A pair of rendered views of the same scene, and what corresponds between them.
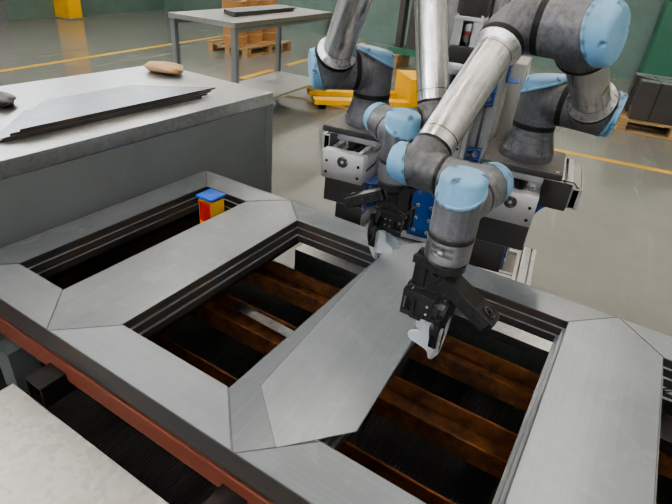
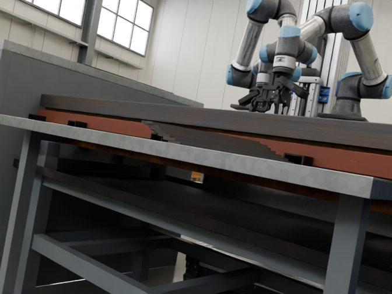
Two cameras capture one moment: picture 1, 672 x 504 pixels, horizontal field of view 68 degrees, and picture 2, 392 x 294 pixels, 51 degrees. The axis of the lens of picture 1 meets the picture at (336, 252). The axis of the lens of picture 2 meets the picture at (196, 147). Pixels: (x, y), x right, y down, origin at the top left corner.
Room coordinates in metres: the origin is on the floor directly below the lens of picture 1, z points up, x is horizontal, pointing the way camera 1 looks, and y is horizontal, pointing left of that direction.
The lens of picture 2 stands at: (-0.75, -0.20, 0.74)
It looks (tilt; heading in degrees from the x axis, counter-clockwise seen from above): 1 degrees up; 11
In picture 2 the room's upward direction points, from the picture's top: 10 degrees clockwise
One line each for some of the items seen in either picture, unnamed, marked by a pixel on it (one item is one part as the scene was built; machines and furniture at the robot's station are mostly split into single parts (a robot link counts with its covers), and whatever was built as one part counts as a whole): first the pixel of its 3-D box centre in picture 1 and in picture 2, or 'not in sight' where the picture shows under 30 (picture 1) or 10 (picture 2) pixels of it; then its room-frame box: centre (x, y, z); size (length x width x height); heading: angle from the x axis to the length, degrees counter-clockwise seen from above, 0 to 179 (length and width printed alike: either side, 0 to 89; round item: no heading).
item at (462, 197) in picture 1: (458, 204); (288, 43); (0.72, -0.19, 1.18); 0.09 x 0.08 x 0.11; 145
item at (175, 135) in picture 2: not in sight; (189, 137); (0.18, -0.01, 0.77); 0.45 x 0.20 x 0.04; 61
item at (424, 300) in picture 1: (434, 286); (278, 87); (0.72, -0.18, 1.02); 0.09 x 0.08 x 0.12; 61
